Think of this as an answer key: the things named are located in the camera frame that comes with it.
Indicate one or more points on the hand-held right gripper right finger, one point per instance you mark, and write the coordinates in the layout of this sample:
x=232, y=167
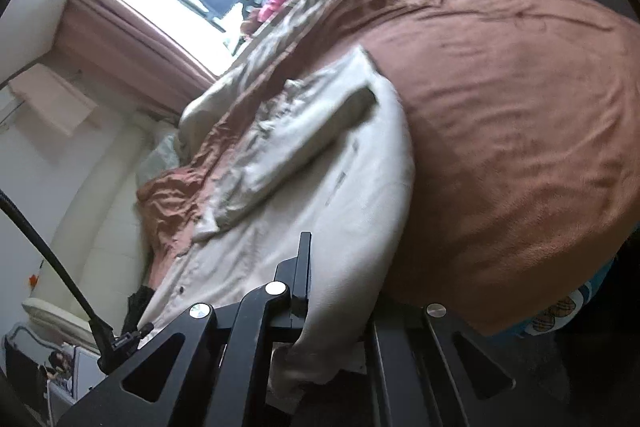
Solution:
x=395, y=357

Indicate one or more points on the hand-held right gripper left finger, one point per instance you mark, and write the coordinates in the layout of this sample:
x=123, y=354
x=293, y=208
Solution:
x=300, y=277

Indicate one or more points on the beige jacket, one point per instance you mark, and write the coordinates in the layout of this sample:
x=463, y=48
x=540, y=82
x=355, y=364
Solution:
x=325, y=187

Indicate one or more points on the black folded clothes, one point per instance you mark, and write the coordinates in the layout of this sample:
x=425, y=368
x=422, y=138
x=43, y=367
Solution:
x=137, y=307

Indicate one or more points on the cartoon printed mattress cover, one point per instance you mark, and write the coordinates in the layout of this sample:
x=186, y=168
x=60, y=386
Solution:
x=555, y=312

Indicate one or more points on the pale green pillow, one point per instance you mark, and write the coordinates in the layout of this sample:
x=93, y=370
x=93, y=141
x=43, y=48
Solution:
x=160, y=157

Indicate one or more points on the cream padded headboard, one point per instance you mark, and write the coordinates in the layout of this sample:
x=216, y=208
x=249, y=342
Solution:
x=90, y=232

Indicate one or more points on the beige duvet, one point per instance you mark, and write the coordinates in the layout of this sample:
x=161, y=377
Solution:
x=260, y=62

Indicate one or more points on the brown bed sheet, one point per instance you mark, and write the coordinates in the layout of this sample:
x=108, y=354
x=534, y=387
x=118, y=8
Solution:
x=500, y=132

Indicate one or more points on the small orange ornament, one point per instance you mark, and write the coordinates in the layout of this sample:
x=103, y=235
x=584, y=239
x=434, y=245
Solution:
x=33, y=280

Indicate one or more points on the pink cloth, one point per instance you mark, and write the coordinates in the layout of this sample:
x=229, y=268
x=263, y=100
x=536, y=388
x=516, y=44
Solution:
x=275, y=2

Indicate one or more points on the pink curtain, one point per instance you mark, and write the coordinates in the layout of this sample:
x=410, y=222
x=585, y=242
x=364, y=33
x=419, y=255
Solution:
x=140, y=47

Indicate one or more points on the cream air conditioner cover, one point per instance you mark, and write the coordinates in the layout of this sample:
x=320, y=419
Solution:
x=50, y=99

